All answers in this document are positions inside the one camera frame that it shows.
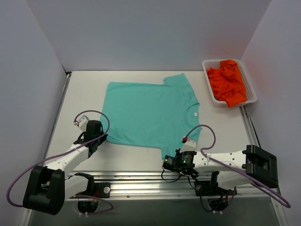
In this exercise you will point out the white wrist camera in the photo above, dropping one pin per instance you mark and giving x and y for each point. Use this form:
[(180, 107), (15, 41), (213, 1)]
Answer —
[(189, 146), (81, 123)]

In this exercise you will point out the aluminium mounting rail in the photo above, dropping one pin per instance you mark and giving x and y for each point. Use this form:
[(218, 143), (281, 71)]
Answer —
[(145, 185)]

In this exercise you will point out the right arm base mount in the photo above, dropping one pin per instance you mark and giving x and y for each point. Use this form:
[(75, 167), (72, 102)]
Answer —
[(213, 198)]

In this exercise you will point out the teal t-shirt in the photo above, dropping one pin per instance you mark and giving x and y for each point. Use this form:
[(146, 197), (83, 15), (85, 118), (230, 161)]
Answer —
[(151, 115)]

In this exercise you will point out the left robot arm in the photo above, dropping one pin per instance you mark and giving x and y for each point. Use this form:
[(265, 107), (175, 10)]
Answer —
[(51, 185)]

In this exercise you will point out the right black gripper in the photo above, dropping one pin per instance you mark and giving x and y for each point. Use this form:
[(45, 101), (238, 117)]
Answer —
[(165, 165)]

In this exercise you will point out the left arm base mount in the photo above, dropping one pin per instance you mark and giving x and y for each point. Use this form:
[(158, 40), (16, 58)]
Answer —
[(98, 192)]

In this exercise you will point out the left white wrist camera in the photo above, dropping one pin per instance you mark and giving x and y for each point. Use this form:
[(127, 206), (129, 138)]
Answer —
[(81, 123)]

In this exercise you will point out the white plastic basket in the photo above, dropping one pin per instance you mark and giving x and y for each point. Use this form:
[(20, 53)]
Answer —
[(215, 63)]

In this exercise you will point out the orange t-shirt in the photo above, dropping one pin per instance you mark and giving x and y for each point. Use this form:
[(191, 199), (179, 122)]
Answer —
[(227, 84)]

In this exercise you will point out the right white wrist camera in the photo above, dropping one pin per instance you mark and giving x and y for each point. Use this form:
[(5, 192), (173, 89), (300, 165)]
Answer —
[(189, 146)]

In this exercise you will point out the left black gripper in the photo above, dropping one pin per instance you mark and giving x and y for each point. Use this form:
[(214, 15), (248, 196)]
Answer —
[(100, 139)]

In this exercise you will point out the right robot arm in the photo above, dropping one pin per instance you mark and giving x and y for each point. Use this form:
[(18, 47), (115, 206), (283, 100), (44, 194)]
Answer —
[(241, 167)]

